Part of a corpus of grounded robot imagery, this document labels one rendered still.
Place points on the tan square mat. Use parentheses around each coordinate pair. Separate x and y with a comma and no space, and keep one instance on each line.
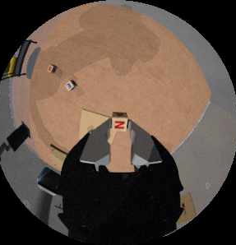
(91,120)

